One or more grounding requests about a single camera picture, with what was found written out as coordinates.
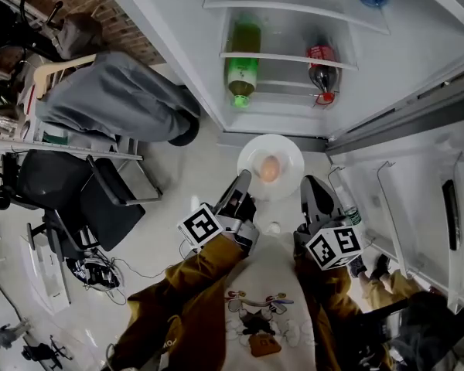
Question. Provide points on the black headphones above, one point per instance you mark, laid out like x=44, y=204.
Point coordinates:
x=0, y=199

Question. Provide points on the brown egg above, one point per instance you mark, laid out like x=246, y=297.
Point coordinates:
x=270, y=168

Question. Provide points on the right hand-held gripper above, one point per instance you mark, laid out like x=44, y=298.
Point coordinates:
x=332, y=246

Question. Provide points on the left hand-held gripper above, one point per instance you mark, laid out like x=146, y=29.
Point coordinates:
x=199, y=226

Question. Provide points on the black rubber wheel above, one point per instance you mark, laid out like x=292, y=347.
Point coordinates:
x=185, y=135

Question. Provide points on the white metal shelf rack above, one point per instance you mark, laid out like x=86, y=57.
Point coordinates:
x=62, y=147

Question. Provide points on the person's white shoe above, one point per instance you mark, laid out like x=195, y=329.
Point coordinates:
x=273, y=227

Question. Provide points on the black metal frame chair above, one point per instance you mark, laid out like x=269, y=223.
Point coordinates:
x=7, y=21

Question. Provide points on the white refrigerator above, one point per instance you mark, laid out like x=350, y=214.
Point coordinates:
x=410, y=52

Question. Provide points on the person's right forearm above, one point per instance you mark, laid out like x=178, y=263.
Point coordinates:
x=325, y=284

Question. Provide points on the clear glass jar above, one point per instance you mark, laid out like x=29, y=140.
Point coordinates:
x=5, y=114

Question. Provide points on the green drink bottle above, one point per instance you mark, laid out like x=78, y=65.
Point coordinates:
x=243, y=64

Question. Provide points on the green box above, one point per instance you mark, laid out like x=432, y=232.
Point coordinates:
x=58, y=137

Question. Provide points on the person's cream printed sweatshirt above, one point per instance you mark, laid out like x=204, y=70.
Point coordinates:
x=270, y=276

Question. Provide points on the white round plate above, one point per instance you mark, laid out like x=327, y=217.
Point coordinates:
x=290, y=160

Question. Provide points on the small clear bottle green label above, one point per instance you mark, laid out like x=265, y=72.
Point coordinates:
x=352, y=212

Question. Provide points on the black mesh office chair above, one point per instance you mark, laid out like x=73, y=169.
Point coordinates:
x=108, y=207

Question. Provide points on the black screen device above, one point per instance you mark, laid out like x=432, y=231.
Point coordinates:
x=371, y=334

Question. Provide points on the white cardboard box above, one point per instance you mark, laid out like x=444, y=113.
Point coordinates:
x=42, y=276

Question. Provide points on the dark cola bottle red label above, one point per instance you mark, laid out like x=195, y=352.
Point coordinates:
x=323, y=75

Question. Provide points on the wooden clothes hanger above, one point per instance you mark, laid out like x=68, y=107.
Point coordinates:
x=54, y=70

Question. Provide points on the person's left forearm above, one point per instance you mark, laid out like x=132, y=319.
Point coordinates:
x=201, y=273

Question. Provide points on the black folding stand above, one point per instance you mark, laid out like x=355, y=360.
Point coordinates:
x=38, y=352

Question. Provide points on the grey fabric cover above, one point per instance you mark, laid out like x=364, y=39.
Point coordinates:
x=116, y=95

